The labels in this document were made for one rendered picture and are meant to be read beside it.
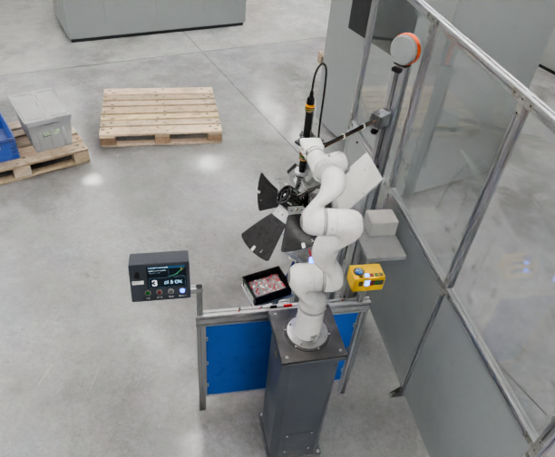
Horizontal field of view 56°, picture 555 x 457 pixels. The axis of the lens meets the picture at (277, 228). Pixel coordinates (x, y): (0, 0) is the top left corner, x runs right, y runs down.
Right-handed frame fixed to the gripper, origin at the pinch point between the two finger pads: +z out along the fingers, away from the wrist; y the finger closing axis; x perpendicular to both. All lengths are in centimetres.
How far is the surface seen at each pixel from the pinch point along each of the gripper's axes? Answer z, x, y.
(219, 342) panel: -37, -101, -44
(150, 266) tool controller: -40, -39, -74
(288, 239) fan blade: -18, -48, -8
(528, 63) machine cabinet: 180, -45, 243
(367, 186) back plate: 3, -34, 38
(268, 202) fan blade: 26, -60, -9
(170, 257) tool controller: -35, -39, -65
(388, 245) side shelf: 3, -78, 59
